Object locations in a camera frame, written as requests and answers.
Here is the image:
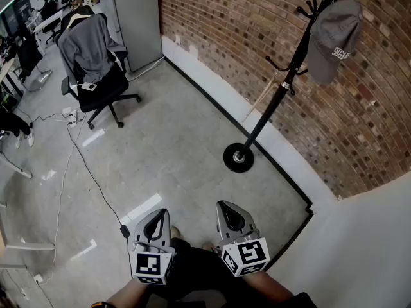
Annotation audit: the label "black office chair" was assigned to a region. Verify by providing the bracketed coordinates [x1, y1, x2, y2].
[60, 12, 143, 131]

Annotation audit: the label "person's right forearm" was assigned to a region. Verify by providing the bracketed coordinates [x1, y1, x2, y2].
[241, 269, 295, 305]

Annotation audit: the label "grey baseball cap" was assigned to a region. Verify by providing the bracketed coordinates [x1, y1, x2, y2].
[307, 0, 364, 85]

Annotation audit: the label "white power strip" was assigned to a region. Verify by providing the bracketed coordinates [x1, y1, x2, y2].
[62, 107, 80, 128]

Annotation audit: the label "thin wooden stick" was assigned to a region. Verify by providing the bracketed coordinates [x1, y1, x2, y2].
[241, 74, 277, 123]

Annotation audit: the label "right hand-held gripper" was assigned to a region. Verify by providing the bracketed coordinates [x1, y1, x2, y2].
[215, 200, 270, 278]

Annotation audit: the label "person's black trousers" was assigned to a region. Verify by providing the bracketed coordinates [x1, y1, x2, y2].
[141, 237, 319, 308]

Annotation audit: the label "black coat stand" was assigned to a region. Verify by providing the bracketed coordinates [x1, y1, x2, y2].
[223, 0, 349, 174]

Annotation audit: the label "white desk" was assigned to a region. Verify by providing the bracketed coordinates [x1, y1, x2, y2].
[33, 9, 64, 56]

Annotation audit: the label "black floor cable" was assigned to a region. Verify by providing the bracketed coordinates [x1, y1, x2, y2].
[15, 107, 132, 239]

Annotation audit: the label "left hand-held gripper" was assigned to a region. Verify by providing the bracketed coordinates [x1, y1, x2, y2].
[129, 208, 177, 286]

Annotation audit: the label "wooden clothes hanger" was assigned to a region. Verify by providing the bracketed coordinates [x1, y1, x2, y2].
[66, 9, 92, 29]

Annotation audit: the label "thick white cable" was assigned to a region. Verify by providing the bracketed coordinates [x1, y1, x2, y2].
[127, 54, 166, 80]

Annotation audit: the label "grey metal cabinet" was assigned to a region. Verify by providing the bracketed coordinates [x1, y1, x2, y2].
[96, 0, 163, 74]

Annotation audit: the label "grey jacket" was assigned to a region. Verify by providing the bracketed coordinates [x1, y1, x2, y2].
[57, 13, 128, 83]

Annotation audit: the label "black chair chrome base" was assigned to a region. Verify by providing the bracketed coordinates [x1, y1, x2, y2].
[15, 36, 54, 93]

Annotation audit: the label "person's left forearm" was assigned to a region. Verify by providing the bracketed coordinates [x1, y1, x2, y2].
[105, 278, 152, 308]

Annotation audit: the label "thin white floor cable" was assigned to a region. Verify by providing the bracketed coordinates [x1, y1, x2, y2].
[37, 114, 88, 286]

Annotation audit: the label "grey metal desk foot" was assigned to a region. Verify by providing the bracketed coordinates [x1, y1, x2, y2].
[0, 151, 33, 180]

